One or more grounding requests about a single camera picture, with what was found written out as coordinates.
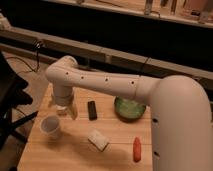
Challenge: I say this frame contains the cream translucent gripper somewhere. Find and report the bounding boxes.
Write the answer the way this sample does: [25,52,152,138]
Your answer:
[51,95,78,120]

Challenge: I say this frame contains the green bowl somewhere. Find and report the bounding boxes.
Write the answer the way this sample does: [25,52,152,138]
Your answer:
[114,97,146,122]

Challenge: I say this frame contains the black chair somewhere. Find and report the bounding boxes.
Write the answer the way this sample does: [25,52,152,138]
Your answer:
[0,51,38,150]

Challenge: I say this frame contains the black rectangular block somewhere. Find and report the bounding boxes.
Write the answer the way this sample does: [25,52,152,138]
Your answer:
[88,101,97,120]

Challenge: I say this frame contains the white sponge block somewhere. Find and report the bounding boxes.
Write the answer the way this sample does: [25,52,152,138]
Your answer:
[88,130,109,151]

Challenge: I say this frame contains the orange carrot toy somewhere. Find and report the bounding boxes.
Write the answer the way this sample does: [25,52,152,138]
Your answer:
[133,137,141,162]

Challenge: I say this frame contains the black cable on floor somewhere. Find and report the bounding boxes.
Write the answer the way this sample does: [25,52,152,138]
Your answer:
[4,39,44,74]

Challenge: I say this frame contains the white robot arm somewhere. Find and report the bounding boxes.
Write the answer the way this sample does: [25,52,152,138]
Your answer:
[46,56,213,171]

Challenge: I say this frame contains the white ceramic cup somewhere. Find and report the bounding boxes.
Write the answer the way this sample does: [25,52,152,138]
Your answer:
[40,115,62,139]

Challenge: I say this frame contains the white tube bottle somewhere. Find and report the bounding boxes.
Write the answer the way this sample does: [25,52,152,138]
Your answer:
[56,106,67,116]

